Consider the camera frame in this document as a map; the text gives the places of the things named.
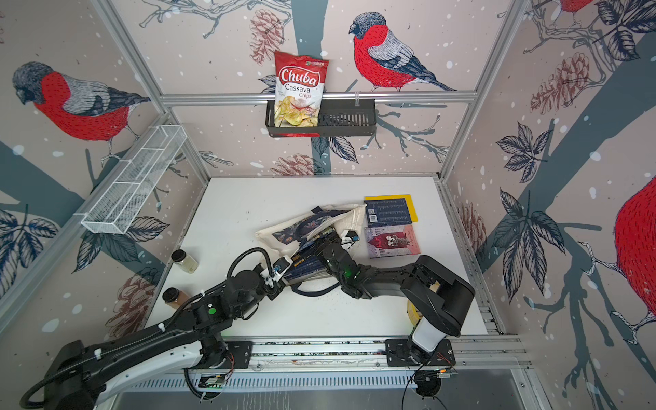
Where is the cream canvas tote bag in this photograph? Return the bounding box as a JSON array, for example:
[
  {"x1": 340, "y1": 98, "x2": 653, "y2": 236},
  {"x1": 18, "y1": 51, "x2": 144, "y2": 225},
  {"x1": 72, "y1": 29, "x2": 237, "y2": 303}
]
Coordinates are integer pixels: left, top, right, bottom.
[{"x1": 255, "y1": 204, "x2": 366, "y2": 297}]

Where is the dark navy grid-cover book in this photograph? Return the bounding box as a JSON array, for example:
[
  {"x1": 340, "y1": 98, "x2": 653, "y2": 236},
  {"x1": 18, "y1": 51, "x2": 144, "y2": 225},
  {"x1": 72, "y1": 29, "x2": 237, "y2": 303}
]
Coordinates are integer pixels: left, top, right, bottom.
[{"x1": 365, "y1": 198, "x2": 413, "y2": 227}]

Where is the yellow paperback book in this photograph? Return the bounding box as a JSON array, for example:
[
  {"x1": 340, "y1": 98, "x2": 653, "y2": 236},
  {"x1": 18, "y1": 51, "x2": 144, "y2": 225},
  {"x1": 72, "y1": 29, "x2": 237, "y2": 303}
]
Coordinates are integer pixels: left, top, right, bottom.
[{"x1": 364, "y1": 195, "x2": 419, "y2": 225}]

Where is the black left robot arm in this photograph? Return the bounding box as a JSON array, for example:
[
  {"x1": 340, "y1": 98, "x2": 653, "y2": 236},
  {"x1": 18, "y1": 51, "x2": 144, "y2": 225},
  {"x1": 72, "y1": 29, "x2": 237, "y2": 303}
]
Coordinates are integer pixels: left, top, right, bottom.
[{"x1": 20, "y1": 268, "x2": 285, "y2": 409}]

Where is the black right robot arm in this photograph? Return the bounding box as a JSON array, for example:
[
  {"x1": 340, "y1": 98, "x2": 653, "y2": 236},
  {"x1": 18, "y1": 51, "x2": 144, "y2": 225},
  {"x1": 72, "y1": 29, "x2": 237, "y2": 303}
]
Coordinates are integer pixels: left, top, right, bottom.
[{"x1": 319, "y1": 244, "x2": 475, "y2": 338}]

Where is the red Chuba cassava chips bag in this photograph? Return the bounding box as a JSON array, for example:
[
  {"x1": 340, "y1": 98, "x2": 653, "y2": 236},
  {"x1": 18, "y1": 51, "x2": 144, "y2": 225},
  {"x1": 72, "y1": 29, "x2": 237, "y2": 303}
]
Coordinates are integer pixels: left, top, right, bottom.
[{"x1": 273, "y1": 51, "x2": 329, "y2": 127}]

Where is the clear spice jar black lid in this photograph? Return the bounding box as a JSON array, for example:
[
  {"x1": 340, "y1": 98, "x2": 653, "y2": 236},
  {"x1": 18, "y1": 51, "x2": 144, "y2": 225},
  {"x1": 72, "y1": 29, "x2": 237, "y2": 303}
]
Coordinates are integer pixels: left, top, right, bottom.
[{"x1": 171, "y1": 249, "x2": 199, "y2": 274}]

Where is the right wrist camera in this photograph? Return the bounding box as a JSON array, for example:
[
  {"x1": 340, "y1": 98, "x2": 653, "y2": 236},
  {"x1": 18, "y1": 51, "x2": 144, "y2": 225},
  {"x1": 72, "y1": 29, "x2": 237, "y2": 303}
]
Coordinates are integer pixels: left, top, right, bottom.
[{"x1": 340, "y1": 230, "x2": 360, "y2": 245}]

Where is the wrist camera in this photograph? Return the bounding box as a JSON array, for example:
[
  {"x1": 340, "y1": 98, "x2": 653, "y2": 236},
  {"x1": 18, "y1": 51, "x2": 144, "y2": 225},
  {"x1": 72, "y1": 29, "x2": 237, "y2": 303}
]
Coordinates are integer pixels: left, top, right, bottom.
[
  {"x1": 273, "y1": 256, "x2": 292, "y2": 278},
  {"x1": 340, "y1": 230, "x2": 360, "y2": 245}
]

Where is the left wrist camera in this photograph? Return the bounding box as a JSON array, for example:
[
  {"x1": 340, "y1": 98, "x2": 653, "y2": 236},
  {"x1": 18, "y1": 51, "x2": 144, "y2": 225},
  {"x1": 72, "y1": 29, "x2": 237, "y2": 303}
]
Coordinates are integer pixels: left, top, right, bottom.
[{"x1": 273, "y1": 256, "x2": 292, "y2": 278}]

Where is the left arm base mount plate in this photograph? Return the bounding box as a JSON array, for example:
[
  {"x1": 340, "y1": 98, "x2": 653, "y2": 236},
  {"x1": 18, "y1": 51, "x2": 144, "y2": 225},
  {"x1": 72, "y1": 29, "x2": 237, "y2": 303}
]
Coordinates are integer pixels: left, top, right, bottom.
[{"x1": 193, "y1": 340, "x2": 254, "y2": 370}]

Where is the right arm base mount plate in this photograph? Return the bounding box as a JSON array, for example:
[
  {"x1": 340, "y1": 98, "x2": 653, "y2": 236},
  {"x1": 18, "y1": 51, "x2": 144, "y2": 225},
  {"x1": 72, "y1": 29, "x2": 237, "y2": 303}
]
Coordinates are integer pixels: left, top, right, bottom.
[{"x1": 384, "y1": 338, "x2": 455, "y2": 367}]

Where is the black wall basket shelf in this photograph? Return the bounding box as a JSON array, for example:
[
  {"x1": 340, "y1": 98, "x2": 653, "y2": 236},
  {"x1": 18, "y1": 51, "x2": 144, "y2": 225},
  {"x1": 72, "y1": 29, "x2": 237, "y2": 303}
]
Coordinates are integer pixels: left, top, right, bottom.
[{"x1": 265, "y1": 99, "x2": 377, "y2": 138}]

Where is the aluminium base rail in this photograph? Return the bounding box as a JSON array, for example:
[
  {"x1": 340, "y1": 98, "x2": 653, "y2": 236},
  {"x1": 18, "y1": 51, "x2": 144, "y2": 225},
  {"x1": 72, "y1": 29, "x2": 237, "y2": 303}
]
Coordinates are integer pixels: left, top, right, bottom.
[{"x1": 104, "y1": 334, "x2": 534, "y2": 374}]

